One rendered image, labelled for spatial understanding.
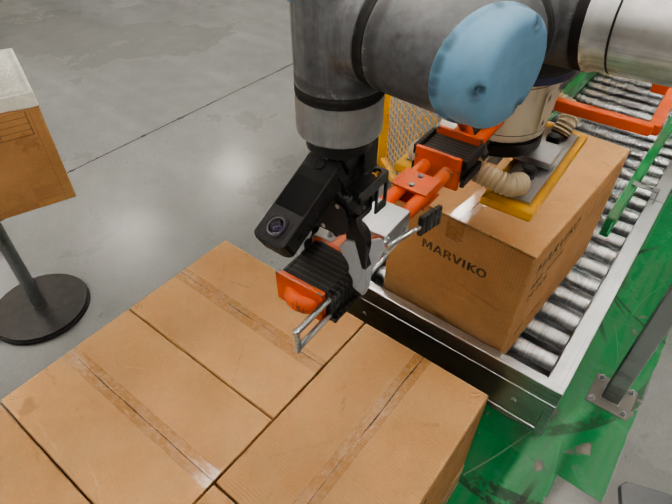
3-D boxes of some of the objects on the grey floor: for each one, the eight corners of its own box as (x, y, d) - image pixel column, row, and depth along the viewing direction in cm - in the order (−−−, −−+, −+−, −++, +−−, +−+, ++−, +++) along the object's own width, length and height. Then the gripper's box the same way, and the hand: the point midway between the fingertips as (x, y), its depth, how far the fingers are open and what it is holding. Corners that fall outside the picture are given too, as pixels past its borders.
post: (605, 385, 202) (742, 167, 134) (623, 395, 199) (773, 176, 131) (599, 397, 198) (737, 179, 130) (617, 407, 195) (769, 189, 127)
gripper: (426, 133, 55) (407, 274, 69) (312, 93, 61) (316, 229, 76) (381, 171, 50) (371, 314, 64) (262, 122, 56) (277, 262, 71)
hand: (328, 275), depth 68 cm, fingers closed on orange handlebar, 9 cm apart
